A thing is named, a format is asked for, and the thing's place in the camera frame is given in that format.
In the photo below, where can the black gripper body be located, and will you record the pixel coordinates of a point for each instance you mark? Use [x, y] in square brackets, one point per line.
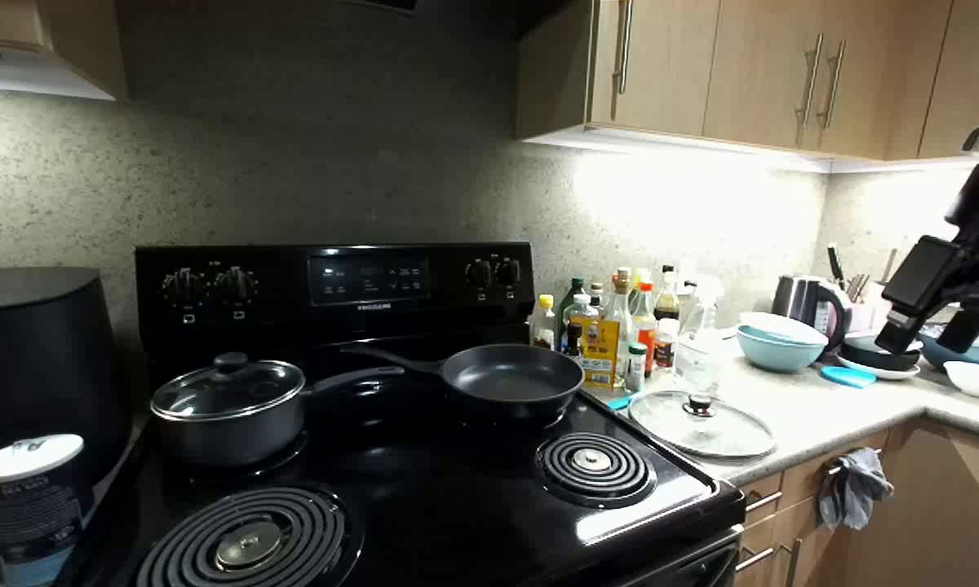
[936, 275]

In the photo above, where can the glass lid with black knob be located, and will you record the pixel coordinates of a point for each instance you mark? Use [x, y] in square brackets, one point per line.
[701, 426]

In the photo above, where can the black frying pan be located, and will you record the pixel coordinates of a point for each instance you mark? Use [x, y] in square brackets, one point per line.
[500, 379]

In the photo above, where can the black electric stove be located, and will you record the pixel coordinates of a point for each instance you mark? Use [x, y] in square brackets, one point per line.
[391, 479]

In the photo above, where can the grey pot with glass lid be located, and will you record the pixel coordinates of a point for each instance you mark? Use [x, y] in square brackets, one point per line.
[240, 411]

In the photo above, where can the white small bowl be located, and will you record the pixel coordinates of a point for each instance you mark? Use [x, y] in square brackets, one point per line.
[964, 377]

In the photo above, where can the dark plate stack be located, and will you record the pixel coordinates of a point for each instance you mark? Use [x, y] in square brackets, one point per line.
[867, 353]

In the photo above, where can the blue silicone pad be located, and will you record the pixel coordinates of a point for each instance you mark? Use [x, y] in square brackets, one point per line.
[846, 377]

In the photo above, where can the black electric kettle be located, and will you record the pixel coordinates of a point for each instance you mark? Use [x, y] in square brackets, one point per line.
[818, 303]

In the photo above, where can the light blue stacked bowls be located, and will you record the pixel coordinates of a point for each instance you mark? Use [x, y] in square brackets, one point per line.
[778, 344]

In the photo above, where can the lower wooden cabinets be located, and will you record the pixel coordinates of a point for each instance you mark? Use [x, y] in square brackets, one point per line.
[922, 537]

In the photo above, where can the wooden cabinets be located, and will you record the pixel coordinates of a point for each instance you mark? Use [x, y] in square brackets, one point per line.
[877, 79]
[922, 537]

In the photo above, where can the grey hanging dish towel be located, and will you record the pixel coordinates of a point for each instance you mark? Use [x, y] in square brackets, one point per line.
[854, 488]

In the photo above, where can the upper wooden cabinets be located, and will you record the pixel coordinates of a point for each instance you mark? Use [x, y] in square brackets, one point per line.
[877, 79]

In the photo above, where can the clear spray bottle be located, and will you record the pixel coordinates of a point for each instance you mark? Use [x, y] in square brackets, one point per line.
[700, 341]

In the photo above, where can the orange sauce bottle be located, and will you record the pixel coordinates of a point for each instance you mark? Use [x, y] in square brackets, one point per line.
[646, 330]

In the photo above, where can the yellow label oil bottle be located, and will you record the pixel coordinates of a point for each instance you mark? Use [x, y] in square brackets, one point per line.
[605, 338]

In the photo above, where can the blue spatula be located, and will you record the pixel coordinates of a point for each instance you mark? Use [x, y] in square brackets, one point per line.
[620, 403]

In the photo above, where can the green bottle white cap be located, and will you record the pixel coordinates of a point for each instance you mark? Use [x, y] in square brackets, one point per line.
[564, 308]

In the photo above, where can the black air fryer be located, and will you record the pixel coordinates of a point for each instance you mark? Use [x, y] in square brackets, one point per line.
[55, 361]

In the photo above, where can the white lidded canister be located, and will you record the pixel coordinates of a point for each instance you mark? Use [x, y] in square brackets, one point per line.
[43, 503]

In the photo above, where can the range hood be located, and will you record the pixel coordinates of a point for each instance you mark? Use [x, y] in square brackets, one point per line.
[61, 48]

